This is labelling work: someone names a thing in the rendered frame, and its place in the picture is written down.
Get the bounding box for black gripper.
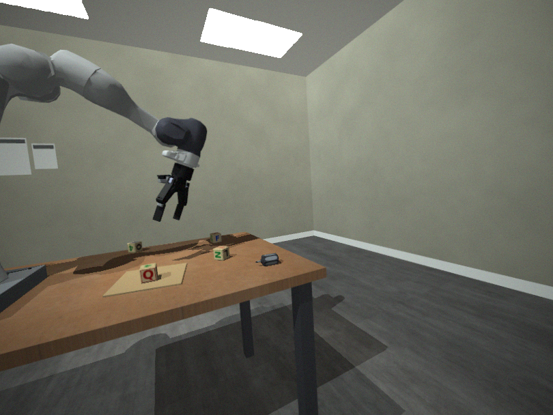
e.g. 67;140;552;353
152;163;194;222

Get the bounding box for beige square mat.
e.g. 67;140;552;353
102;263;187;298

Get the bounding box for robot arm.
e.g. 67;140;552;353
0;44;207;169

